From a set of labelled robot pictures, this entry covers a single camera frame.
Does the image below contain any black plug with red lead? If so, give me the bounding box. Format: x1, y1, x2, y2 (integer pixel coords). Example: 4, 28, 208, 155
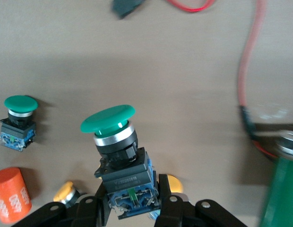
111, 0, 214, 19

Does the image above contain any green belt conveyor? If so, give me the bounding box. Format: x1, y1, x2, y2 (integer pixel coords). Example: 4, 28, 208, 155
251, 108, 293, 227

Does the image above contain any orange cylinder marked 4680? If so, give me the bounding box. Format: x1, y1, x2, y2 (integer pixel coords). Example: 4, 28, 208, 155
0, 167, 33, 224

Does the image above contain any red black motor wire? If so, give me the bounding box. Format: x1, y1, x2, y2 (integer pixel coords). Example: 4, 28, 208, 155
238, 0, 279, 161

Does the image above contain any yellow mushroom push button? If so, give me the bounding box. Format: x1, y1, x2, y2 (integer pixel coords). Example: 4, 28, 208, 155
53, 181, 87, 209
149, 174, 189, 219

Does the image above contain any green mushroom push button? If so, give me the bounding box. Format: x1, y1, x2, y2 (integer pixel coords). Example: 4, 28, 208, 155
80, 105, 161, 220
0, 95, 39, 152

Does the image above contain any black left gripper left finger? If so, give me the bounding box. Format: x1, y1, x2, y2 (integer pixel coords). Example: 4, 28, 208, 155
11, 182, 112, 227

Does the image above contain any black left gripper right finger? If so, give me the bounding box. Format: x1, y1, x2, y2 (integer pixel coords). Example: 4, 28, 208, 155
155, 174, 248, 227

